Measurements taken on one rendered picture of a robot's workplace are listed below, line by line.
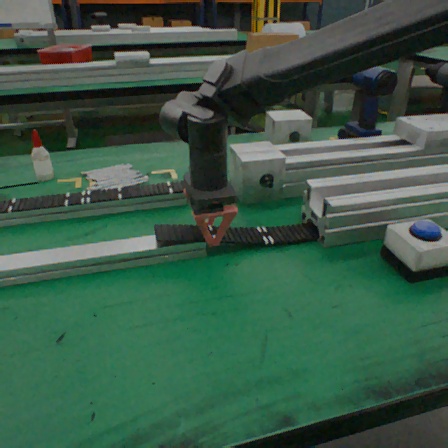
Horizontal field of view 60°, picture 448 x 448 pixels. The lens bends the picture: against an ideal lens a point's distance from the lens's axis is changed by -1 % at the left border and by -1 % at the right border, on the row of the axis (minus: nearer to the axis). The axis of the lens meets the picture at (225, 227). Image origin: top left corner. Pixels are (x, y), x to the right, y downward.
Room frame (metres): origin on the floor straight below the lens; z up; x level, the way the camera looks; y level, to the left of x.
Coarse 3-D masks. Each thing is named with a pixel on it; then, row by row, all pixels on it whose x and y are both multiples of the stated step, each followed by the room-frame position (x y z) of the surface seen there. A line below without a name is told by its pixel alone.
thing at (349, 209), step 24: (432, 168) 0.70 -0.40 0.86; (312, 192) 0.62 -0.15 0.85; (336, 192) 0.63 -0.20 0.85; (360, 192) 0.65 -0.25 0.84; (384, 192) 0.59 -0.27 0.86; (408, 192) 0.59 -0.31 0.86; (432, 192) 0.60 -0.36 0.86; (312, 216) 0.61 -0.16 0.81; (336, 216) 0.55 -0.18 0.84; (360, 216) 0.56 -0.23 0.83; (384, 216) 0.58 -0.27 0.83; (408, 216) 0.59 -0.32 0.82; (432, 216) 0.61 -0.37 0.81; (336, 240) 0.55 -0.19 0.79; (360, 240) 0.57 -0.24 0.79
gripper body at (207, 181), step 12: (192, 156) 0.53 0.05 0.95; (216, 156) 0.52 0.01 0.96; (192, 168) 0.53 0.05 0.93; (204, 168) 0.52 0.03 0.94; (216, 168) 0.53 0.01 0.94; (192, 180) 0.54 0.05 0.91; (204, 180) 0.52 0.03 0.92; (216, 180) 0.53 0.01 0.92; (228, 180) 0.56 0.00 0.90; (192, 192) 0.52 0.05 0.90; (204, 192) 0.52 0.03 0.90; (216, 192) 0.52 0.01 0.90; (228, 192) 0.52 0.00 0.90; (204, 204) 0.50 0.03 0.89
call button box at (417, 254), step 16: (400, 224) 0.53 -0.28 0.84; (384, 240) 0.53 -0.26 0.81; (400, 240) 0.49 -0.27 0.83; (416, 240) 0.48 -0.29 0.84; (432, 240) 0.48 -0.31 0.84; (384, 256) 0.52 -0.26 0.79; (400, 256) 0.49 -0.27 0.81; (416, 256) 0.46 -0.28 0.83; (432, 256) 0.46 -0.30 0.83; (400, 272) 0.48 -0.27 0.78; (416, 272) 0.46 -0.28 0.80; (432, 272) 0.46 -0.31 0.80
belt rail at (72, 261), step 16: (128, 240) 0.53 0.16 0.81; (144, 240) 0.53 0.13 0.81; (0, 256) 0.48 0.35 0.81; (16, 256) 0.48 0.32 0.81; (32, 256) 0.48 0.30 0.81; (48, 256) 0.48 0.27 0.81; (64, 256) 0.48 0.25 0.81; (80, 256) 0.48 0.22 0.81; (96, 256) 0.48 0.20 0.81; (112, 256) 0.49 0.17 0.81; (128, 256) 0.50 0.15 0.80; (144, 256) 0.51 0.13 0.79; (160, 256) 0.51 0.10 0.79; (176, 256) 0.52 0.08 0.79; (192, 256) 0.52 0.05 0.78; (0, 272) 0.45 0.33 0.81; (16, 272) 0.45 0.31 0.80; (32, 272) 0.46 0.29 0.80; (48, 272) 0.47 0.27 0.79; (64, 272) 0.47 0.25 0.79; (80, 272) 0.48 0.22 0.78; (96, 272) 0.48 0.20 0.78
